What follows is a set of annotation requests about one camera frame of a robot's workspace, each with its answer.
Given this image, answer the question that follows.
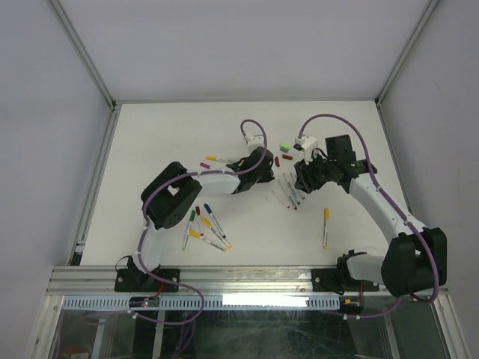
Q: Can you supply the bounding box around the red cap marker group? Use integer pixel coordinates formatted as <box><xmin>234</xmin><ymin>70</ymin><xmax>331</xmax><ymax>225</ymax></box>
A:
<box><xmin>271</xmin><ymin>190</ymin><xmax>290</xmax><ymax>209</ymax></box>

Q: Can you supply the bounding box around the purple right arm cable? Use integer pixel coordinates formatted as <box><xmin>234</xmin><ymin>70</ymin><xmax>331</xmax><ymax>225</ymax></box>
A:
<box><xmin>295</xmin><ymin>113</ymin><xmax>441</xmax><ymax>321</ymax></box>

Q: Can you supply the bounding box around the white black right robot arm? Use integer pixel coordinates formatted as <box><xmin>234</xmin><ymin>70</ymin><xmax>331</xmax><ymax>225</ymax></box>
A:
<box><xmin>293</xmin><ymin>135</ymin><xmax>447</xmax><ymax>298</ymax></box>

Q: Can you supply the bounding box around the grey cap whiteboard marker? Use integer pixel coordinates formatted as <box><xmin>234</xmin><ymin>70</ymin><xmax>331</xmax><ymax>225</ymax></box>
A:
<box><xmin>289</xmin><ymin>182</ymin><xmax>305</xmax><ymax>200</ymax></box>

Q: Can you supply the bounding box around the brown cap marker pen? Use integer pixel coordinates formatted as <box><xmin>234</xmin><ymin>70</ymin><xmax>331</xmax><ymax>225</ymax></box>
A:
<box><xmin>283</xmin><ymin>173</ymin><xmax>301</xmax><ymax>206</ymax></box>

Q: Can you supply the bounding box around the yellow cap marker pen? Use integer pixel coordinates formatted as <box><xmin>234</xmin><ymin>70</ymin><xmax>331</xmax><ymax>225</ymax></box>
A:
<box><xmin>205</xmin><ymin>156</ymin><xmax>237</xmax><ymax>164</ymax></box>

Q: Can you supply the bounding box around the yellow cap marker group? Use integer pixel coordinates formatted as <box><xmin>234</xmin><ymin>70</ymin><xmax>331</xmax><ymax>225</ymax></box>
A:
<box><xmin>323</xmin><ymin>208</ymin><xmax>329</xmax><ymax>249</ymax></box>

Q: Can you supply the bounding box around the magenta cap marker pen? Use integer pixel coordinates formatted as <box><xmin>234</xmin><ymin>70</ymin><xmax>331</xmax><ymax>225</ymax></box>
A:
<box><xmin>199</xmin><ymin>162</ymin><xmax>215</xmax><ymax>170</ymax></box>

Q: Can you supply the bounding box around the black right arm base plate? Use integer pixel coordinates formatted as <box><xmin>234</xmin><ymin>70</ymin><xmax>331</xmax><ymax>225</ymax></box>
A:
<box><xmin>311</xmin><ymin>268</ymin><xmax>379</xmax><ymax>295</ymax></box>

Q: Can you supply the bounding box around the aluminium frame rail front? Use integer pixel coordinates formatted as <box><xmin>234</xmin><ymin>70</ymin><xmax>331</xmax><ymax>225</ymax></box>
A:
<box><xmin>47</xmin><ymin>266</ymin><xmax>333</xmax><ymax>295</ymax></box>

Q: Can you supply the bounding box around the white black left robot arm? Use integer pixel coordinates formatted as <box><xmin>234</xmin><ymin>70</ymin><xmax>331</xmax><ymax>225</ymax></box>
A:
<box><xmin>130</xmin><ymin>146</ymin><xmax>274</xmax><ymax>291</ymax></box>

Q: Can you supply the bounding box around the green cap marker pen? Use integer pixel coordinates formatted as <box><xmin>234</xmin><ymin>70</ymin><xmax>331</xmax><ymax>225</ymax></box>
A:
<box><xmin>181</xmin><ymin>209</ymin><xmax>196</xmax><ymax>251</ymax></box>

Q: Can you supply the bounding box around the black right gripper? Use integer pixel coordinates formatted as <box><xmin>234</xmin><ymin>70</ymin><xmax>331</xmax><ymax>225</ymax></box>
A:
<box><xmin>293</xmin><ymin>150</ymin><xmax>336</xmax><ymax>193</ymax></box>

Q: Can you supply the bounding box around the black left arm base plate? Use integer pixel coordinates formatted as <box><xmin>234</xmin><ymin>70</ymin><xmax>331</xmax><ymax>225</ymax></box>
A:
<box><xmin>114</xmin><ymin>268</ymin><xmax>180</xmax><ymax>293</ymax></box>

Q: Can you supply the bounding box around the grey slotted cable duct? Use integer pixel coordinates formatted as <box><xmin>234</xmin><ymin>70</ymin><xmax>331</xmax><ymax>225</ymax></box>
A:
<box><xmin>63</xmin><ymin>293</ymin><xmax>341</xmax><ymax>311</ymax></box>

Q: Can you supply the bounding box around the blue cap marker pen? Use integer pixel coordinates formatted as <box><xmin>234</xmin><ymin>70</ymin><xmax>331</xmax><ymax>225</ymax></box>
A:
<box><xmin>204</xmin><ymin>203</ymin><xmax>226</xmax><ymax>239</ymax></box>

